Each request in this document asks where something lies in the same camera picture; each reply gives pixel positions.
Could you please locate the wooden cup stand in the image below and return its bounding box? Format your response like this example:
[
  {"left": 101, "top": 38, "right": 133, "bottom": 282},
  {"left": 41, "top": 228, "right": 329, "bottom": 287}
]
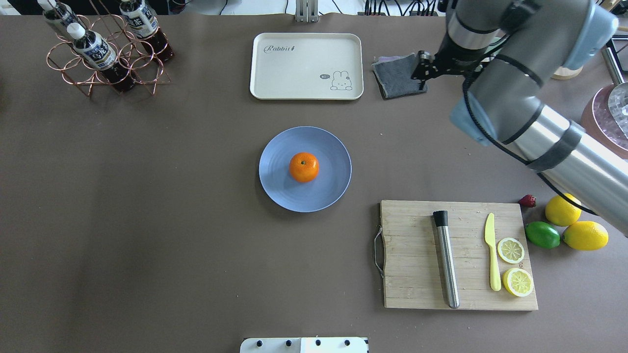
[{"left": 552, "top": 0, "right": 628, "bottom": 80}]

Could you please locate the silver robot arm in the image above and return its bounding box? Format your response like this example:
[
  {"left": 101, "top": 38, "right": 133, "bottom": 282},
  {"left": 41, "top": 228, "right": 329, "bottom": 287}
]
[{"left": 437, "top": 0, "right": 627, "bottom": 234}]

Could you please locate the tea bottle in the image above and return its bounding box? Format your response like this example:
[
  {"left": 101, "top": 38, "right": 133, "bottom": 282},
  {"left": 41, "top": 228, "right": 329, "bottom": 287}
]
[
  {"left": 38, "top": 0, "right": 87, "bottom": 39},
  {"left": 119, "top": 0, "right": 175, "bottom": 63},
  {"left": 67, "top": 22, "right": 135, "bottom": 93}
]

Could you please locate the yellow lemon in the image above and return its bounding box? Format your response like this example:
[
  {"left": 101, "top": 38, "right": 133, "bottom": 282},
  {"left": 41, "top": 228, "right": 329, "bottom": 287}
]
[
  {"left": 563, "top": 221, "right": 609, "bottom": 251},
  {"left": 545, "top": 195, "right": 582, "bottom": 227}
]

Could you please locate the copper wire bottle rack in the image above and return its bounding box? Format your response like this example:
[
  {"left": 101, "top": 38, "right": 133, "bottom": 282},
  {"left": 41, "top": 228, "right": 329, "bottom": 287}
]
[{"left": 46, "top": 0, "right": 171, "bottom": 97}]

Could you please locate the green lime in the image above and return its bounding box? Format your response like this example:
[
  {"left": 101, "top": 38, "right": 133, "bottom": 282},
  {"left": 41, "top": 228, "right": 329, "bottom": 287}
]
[{"left": 524, "top": 221, "right": 561, "bottom": 250}]

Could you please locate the bamboo cutting board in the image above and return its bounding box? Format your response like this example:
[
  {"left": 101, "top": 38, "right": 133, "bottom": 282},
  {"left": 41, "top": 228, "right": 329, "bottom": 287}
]
[{"left": 380, "top": 200, "right": 538, "bottom": 311}]

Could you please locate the middle tea bottle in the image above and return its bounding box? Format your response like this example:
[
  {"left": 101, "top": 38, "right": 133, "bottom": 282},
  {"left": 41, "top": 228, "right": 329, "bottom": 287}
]
[{"left": 67, "top": 22, "right": 135, "bottom": 93}]

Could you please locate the blue round plate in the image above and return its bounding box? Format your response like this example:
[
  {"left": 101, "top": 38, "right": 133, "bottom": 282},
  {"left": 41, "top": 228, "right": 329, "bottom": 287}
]
[{"left": 259, "top": 126, "right": 352, "bottom": 212}]

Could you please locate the metal ice scoop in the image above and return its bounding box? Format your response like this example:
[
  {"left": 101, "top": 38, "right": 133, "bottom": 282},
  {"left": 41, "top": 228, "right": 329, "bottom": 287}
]
[{"left": 602, "top": 45, "right": 628, "bottom": 138}]

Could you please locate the left tea bottle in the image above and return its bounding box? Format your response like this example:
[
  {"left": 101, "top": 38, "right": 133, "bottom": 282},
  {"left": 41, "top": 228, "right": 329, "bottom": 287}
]
[{"left": 38, "top": 0, "right": 87, "bottom": 39}]

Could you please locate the grey folded cloth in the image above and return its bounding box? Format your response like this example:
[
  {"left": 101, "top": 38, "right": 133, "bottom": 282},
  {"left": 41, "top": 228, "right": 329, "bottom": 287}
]
[{"left": 371, "top": 53, "right": 428, "bottom": 99}]

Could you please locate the yellow plastic knife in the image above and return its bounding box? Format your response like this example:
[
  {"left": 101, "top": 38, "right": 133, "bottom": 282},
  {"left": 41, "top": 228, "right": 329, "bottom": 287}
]
[{"left": 484, "top": 212, "right": 502, "bottom": 291}]

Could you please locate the pink ice bowl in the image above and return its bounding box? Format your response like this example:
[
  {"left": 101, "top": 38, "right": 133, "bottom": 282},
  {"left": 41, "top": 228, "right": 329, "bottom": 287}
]
[{"left": 581, "top": 84, "right": 628, "bottom": 159}]

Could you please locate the lower lemon half slice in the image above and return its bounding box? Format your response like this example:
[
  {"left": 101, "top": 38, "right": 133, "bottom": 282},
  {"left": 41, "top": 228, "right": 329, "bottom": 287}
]
[{"left": 502, "top": 268, "right": 534, "bottom": 298}]

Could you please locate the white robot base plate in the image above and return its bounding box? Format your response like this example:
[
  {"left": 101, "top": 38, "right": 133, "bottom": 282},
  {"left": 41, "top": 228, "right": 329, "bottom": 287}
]
[{"left": 239, "top": 336, "right": 369, "bottom": 353}]

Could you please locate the lemon half slice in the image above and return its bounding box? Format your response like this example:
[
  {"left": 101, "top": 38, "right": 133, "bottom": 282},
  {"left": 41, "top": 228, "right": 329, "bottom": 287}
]
[
  {"left": 497, "top": 237, "right": 525, "bottom": 264},
  {"left": 502, "top": 268, "right": 534, "bottom": 298}
]

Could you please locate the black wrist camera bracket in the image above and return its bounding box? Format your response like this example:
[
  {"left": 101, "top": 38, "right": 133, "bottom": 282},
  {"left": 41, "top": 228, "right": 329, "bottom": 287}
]
[{"left": 411, "top": 50, "right": 488, "bottom": 90}]

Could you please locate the orange mandarin fruit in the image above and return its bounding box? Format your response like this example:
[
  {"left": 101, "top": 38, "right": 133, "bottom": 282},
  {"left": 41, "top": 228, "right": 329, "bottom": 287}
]
[{"left": 288, "top": 152, "right": 320, "bottom": 183}]

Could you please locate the upper lemon half slice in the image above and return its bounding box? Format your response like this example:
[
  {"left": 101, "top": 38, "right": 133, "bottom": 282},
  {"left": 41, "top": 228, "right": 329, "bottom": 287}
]
[{"left": 497, "top": 237, "right": 525, "bottom": 264}]

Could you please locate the cream rabbit tray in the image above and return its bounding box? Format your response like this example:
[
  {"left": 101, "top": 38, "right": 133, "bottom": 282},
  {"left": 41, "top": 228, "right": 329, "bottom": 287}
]
[{"left": 249, "top": 33, "right": 364, "bottom": 101}]

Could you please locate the lower yellow lemon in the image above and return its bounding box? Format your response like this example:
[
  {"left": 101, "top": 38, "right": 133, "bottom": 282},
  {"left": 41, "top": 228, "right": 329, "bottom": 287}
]
[{"left": 563, "top": 221, "right": 609, "bottom": 251}]

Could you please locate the small red strawberry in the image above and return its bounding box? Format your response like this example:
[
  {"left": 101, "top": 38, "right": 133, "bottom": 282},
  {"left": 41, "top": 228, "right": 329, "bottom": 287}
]
[{"left": 518, "top": 194, "right": 537, "bottom": 208}]

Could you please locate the aluminium camera post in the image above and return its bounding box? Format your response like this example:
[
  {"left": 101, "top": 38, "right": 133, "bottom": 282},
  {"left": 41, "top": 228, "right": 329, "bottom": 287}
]
[{"left": 295, "top": 0, "right": 319, "bottom": 23}]

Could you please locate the right tea bottle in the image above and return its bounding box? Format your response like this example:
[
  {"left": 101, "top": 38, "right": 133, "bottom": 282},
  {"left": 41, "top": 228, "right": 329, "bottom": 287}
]
[{"left": 119, "top": 0, "right": 175, "bottom": 63}]

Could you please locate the steel muddler black tip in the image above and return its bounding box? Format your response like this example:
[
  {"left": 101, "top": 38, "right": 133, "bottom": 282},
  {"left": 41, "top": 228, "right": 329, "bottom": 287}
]
[{"left": 433, "top": 210, "right": 460, "bottom": 309}]

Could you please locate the upper yellow lemon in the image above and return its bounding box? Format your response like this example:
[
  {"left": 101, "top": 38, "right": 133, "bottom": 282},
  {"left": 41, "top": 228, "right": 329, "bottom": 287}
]
[{"left": 545, "top": 195, "right": 582, "bottom": 227}]

